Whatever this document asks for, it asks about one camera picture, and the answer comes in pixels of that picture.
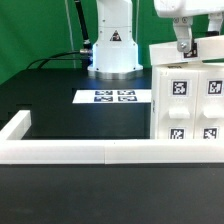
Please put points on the white base tag plate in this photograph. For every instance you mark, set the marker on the white base tag plate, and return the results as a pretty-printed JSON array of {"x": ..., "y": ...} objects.
[{"x": 112, "y": 96}]

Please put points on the white cabinet body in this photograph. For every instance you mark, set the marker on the white cabinet body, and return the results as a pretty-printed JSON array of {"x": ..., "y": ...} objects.
[{"x": 154, "y": 128}]

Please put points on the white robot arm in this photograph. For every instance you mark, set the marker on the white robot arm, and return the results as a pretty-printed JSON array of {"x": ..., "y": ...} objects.
[{"x": 197, "y": 25}]

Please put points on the white U-shaped fence frame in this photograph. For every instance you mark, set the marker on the white U-shaped fence frame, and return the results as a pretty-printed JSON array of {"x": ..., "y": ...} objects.
[{"x": 14, "y": 149}]

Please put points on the white cabinet top box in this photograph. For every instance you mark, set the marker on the white cabinet top box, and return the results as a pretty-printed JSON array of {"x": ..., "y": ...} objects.
[{"x": 207, "y": 48}]

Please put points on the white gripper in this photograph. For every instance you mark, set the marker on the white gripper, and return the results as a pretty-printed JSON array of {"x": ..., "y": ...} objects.
[{"x": 181, "y": 9}]

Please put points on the white cabinet door panel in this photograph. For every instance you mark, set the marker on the white cabinet door panel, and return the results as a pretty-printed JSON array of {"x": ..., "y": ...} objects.
[{"x": 209, "y": 120}]

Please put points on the green backdrop curtain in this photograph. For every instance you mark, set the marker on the green backdrop curtain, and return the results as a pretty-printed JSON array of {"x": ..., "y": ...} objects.
[{"x": 38, "y": 29}]

